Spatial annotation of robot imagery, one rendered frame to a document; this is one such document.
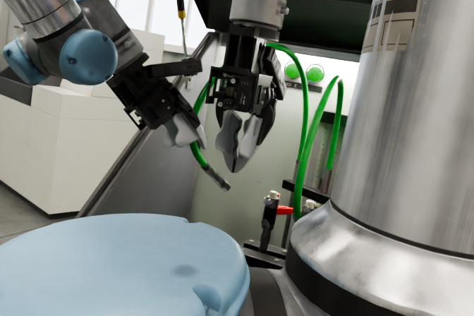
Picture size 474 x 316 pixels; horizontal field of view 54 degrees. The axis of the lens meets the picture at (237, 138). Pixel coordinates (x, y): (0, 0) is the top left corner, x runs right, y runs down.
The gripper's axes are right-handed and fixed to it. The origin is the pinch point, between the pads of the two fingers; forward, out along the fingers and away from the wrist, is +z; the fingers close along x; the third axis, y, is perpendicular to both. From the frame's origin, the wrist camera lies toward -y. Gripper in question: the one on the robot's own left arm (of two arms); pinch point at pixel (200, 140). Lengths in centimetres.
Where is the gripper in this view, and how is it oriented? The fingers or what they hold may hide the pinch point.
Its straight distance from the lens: 90.1
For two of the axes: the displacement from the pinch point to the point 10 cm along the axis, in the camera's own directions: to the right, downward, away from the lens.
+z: 5.4, 7.6, 3.5
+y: -6.3, 6.5, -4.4
